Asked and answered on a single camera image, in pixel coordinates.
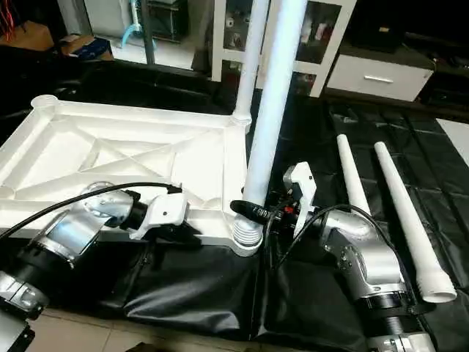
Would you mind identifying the white plastic table top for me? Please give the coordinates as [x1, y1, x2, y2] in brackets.
[0, 94, 263, 257]

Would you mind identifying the white plastic table leg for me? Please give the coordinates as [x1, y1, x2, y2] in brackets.
[232, 0, 271, 127]
[336, 133, 372, 218]
[374, 142, 458, 304]
[232, 0, 309, 254]

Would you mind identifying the black work mat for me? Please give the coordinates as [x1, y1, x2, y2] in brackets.
[0, 55, 469, 352]

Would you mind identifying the white drawer unit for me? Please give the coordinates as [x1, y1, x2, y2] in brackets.
[325, 53, 434, 103]

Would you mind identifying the white glass door cabinet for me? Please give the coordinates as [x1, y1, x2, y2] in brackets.
[212, 0, 358, 98]

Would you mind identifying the white flat panel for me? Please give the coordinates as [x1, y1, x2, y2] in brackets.
[437, 117, 469, 166]

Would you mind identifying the grey metal pole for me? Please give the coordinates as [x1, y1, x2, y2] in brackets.
[142, 0, 158, 65]

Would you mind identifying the blue flat box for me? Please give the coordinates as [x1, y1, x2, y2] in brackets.
[62, 35, 115, 62]

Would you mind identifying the dark equipment rack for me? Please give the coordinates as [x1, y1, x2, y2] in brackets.
[155, 0, 190, 42]

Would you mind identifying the light blue plastic item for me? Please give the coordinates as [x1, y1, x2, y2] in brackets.
[119, 0, 144, 49]

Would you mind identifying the brown wooden board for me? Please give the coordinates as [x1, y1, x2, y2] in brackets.
[0, 21, 53, 52]

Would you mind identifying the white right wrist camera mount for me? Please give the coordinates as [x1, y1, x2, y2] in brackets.
[282, 162, 318, 238]

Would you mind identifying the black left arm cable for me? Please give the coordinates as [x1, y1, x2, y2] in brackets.
[0, 181, 183, 241]

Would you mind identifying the red wire bundle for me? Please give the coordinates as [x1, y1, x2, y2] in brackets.
[0, 0, 17, 39]

